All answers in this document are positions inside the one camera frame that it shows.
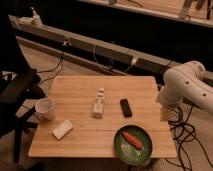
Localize white cable on rail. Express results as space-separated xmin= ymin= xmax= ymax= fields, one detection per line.
xmin=92 ymin=44 xmax=139 ymax=75

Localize long metal rail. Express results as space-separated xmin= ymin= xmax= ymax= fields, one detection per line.
xmin=10 ymin=15 xmax=213 ymax=86

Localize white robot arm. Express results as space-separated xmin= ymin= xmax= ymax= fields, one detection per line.
xmin=156 ymin=61 xmax=213 ymax=121

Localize black floor cables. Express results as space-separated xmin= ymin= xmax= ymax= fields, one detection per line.
xmin=165 ymin=103 xmax=213 ymax=171

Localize green plate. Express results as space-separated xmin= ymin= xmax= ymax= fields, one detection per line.
xmin=113 ymin=125 xmax=153 ymax=166

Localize white paper cup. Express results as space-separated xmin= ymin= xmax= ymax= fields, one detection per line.
xmin=35 ymin=98 xmax=56 ymax=121

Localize white spray bottle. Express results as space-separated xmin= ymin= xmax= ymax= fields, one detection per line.
xmin=19 ymin=6 xmax=43 ymax=27

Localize small white bottle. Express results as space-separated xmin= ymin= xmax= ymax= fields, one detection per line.
xmin=92 ymin=88 xmax=105 ymax=118

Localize wooden shelf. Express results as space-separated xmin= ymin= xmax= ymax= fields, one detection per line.
xmin=78 ymin=0 xmax=213 ymax=28

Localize white sponge block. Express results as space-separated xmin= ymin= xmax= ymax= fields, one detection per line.
xmin=52 ymin=120 xmax=74 ymax=141

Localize orange carrot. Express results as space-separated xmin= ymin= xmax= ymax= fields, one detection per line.
xmin=122 ymin=131 xmax=142 ymax=150

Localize black chair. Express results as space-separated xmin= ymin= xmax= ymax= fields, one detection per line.
xmin=0 ymin=13 xmax=45 ymax=163

